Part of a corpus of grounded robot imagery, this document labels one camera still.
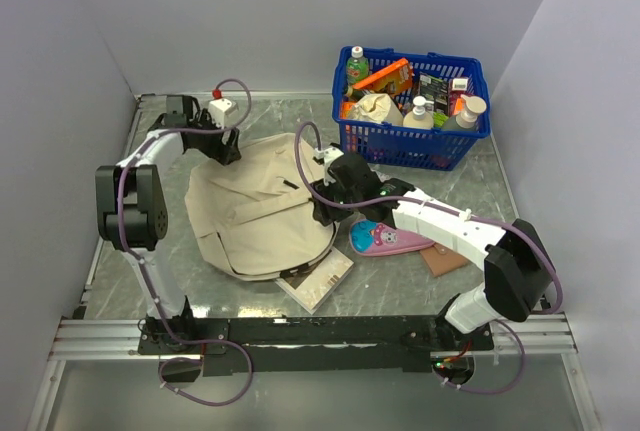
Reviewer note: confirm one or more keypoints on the dark snack packet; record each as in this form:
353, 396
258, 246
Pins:
434, 89

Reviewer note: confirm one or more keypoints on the coffee cover book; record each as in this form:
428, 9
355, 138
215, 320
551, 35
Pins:
311, 288

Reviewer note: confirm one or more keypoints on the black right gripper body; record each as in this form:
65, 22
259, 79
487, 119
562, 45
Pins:
336, 191

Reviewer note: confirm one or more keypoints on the grey pump bottle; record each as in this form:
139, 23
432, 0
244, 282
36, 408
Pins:
467, 111

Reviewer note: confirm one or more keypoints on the beige crumpled paper bag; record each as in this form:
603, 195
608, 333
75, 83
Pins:
375, 108

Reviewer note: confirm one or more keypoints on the aluminium frame rail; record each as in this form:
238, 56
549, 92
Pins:
122, 339

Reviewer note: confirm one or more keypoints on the beige canvas backpack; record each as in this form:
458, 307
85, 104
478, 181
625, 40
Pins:
253, 219

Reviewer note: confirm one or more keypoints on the cream pump bottle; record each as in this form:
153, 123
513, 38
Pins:
421, 114

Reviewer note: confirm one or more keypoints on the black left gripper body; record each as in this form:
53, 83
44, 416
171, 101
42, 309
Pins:
211, 145

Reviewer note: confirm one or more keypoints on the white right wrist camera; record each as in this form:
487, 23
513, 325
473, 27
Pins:
326, 157

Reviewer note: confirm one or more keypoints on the green tea bottle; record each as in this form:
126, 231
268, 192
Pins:
357, 67

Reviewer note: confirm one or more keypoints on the brown leather wallet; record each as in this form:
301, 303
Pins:
441, 260

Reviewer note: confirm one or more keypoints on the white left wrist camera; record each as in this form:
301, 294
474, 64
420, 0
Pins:
223, 112

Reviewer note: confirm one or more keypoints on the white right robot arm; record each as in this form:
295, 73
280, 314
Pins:
516, 269

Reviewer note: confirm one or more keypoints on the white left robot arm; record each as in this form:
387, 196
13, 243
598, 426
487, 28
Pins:
132, 213

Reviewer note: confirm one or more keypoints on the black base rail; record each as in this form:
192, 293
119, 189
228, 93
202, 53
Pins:
226, 346

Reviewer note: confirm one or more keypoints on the orange snack box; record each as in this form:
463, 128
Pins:
392, 80

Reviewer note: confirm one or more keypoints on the pink blue pencil case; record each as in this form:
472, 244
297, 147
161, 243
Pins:
368, 238

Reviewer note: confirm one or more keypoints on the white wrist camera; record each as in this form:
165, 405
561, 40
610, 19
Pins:
326, 157
223, 112

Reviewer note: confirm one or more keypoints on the blue plastic basket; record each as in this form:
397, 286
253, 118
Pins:
398, 145

